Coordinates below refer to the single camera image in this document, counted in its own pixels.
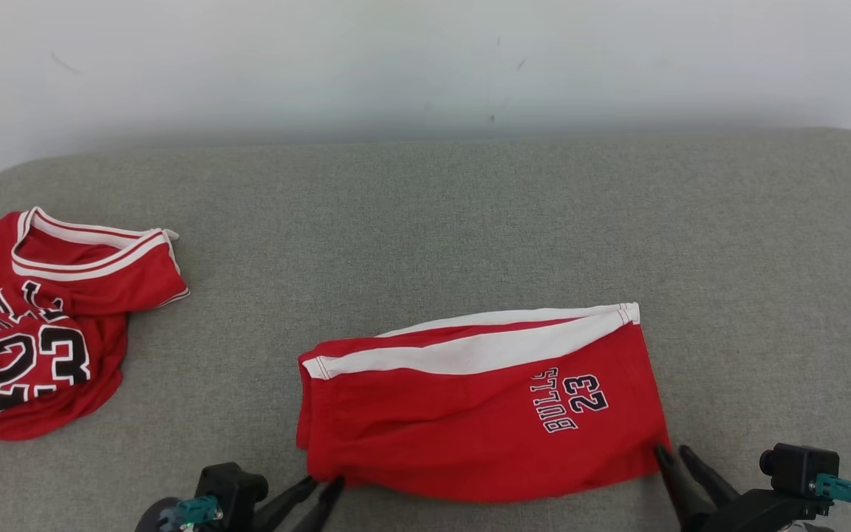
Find red shorts white stripe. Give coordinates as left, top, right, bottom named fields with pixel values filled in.
left=295, top=301, right=674, bottom=505

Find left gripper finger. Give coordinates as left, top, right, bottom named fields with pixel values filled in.
left=251, top=476, right=320, bottom=532
left=292, top=478, right=346, bottom=532

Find left black cable teal plug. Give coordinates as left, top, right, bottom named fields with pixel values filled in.
left=157, top=494, right=223, bottom=532

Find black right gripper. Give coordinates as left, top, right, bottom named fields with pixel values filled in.
left=652, top=443, right=834, bottom=532

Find red Bulls 23 jersey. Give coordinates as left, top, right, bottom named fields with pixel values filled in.
left=0, top=206, right=191, bottom=442

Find grey fabric sofa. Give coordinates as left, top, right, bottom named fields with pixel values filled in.
left=0, top=127, right=851, bottom=532

